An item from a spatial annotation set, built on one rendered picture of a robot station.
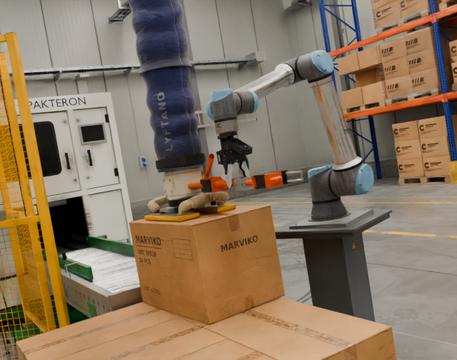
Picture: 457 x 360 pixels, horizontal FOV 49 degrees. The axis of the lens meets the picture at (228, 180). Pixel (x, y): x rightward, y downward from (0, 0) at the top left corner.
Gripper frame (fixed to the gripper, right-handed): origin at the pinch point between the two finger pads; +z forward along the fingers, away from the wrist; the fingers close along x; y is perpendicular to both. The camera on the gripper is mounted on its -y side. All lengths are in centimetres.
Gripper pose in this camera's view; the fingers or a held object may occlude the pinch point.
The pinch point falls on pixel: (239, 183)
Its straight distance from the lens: 196.5
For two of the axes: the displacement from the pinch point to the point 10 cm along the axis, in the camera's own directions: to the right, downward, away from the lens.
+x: -8.2, 1.7, -5.4
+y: -5.5, 0.5, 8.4
